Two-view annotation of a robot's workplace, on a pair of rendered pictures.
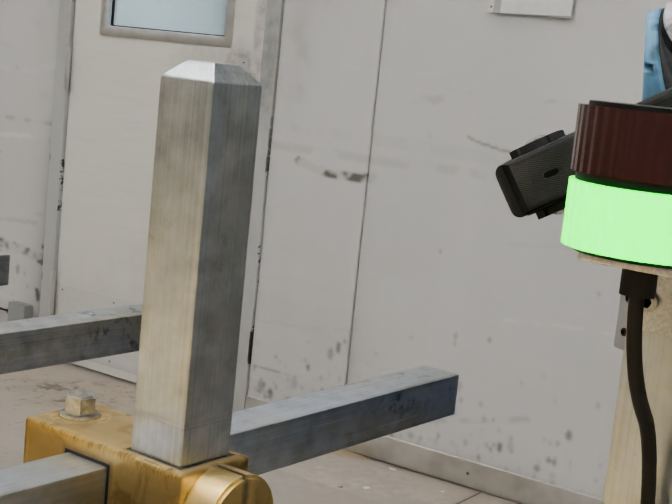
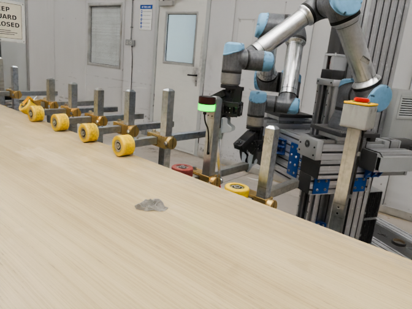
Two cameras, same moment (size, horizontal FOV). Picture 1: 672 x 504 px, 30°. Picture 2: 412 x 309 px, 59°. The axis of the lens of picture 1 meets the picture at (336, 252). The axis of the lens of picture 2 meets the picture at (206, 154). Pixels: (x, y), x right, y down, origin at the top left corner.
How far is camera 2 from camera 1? 91 cm
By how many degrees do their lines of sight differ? 7
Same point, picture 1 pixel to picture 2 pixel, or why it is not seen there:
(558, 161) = not seen: hidden behind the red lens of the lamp
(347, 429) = (190, 136)
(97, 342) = (157, 125)
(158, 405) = (162, 129)
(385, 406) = (197, 133)
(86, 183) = (159, 99)
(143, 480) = (161, 138)
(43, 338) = (149, 125)
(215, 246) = (169, 110)
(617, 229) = (200, 108)
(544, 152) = not seen: hidden behind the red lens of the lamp
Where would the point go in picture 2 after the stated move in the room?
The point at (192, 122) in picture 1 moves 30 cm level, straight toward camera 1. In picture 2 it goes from (166, 95) to (159, 105)
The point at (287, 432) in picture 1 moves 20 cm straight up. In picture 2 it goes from (181, 135) to (184, 91)
